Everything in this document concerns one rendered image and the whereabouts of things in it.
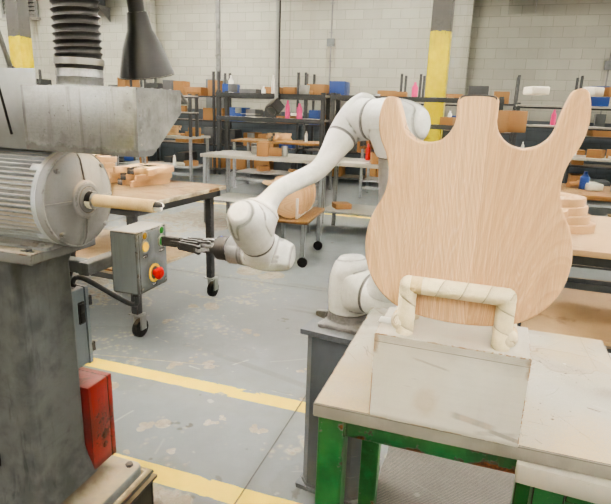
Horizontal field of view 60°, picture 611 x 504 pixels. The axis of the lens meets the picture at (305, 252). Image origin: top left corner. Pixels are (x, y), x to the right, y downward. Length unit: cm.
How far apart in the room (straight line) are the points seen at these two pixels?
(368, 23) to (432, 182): 1164
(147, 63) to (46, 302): 73
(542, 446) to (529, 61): 1132
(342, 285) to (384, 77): 1058
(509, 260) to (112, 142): 83
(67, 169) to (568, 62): 1136
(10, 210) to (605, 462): 138
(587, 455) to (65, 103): 123
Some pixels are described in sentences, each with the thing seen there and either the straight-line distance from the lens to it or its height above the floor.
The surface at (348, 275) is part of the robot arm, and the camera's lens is 192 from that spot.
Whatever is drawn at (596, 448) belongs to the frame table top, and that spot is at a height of 93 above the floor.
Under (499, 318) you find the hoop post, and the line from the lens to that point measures 97.
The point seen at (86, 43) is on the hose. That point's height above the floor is 162.
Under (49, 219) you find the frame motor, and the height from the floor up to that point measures 122.
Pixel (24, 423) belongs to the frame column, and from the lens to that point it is 178.
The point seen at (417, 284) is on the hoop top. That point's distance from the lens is 96.
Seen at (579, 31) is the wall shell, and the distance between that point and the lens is 1230.
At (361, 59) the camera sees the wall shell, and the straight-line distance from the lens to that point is 1248.
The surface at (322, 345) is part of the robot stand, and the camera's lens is 200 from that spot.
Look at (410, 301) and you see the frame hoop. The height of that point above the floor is 117.
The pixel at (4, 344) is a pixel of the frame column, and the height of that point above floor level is 84.
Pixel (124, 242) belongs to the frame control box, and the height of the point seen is 109.
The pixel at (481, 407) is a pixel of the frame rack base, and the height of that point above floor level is 99.
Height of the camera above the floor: 150
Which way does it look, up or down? 15 degrees down
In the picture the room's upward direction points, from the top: 2 degrees clockwise
